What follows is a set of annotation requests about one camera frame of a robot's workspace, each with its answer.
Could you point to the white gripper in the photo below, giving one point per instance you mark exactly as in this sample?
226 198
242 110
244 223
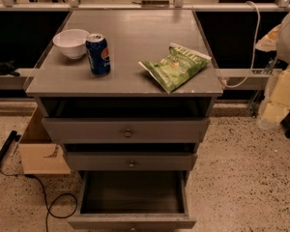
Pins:
280 95

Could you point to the grey bottom drawer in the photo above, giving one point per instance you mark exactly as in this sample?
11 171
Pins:
132 200

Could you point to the grey drawer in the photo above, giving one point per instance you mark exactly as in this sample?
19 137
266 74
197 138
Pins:
132 200
130 161
121 130

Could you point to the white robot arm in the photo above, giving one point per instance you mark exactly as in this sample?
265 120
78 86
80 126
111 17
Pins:
282 53

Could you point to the grey wooden drawer cabinet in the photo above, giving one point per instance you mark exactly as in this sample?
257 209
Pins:
66 88

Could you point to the grey middle drawer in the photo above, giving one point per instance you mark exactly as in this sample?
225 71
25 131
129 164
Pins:
130 161

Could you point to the grey top drawer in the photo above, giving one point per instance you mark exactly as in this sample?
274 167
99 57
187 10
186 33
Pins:
121 130

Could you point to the green chip bag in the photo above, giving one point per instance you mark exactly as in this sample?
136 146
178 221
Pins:
179 66

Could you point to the blue pepsi soda can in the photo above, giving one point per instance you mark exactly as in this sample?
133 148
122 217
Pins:
98 55

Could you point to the white ceramic bowl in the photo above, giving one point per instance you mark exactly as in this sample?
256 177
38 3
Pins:
71 43

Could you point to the cardboard box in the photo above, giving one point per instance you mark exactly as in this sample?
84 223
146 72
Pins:
39 154

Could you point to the black bar on floor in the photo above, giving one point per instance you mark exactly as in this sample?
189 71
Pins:
13 136

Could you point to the black object on rail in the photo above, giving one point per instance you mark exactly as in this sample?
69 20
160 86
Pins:
8 68

